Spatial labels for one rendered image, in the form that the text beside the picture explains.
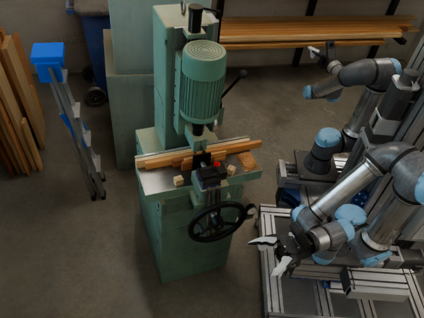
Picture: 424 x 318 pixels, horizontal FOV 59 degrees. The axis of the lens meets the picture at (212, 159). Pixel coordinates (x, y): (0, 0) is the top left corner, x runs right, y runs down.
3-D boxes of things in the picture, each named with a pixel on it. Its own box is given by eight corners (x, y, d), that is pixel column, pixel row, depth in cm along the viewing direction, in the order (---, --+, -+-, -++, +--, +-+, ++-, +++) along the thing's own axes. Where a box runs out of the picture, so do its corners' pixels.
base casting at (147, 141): (160, 217, 184) (160, 206, 178) (135, 141, 221) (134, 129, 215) (242, 197, 198) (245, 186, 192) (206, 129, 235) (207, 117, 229)
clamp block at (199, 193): (198, 204, 172) (200, 192, 166) (189, 183, 181) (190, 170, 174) (228, 197, 177) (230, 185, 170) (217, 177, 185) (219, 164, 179)
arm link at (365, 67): (354, 82, 158) (302, 104, 205) (377, 81, 160) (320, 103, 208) (351, 55, 158) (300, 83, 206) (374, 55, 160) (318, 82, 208)
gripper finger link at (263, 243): (247, 253, 121) (275, 256, 121) (248, 241, 118) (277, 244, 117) (247, 245, 124) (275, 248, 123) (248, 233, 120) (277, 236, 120)
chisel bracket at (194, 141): (192, 154, 178) (194, 141, 172) (183, 135, 187) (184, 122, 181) (207, 152, 181) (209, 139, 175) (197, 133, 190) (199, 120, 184)
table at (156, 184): (149, 220, 167) (149, 212, 163) (135, 171, 186) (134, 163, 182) (269, 191, 186) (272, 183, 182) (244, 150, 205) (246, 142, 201)
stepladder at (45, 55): (86, 203, 275) (28, 62, 190) (86, 178, 292) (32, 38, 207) (108, 199, 277) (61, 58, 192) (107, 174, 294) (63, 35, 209)
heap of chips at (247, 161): (244, 171, 186) (245, 168, 184) (235, 154, 194) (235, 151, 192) (260, 168, 188) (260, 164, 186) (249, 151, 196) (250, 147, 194)
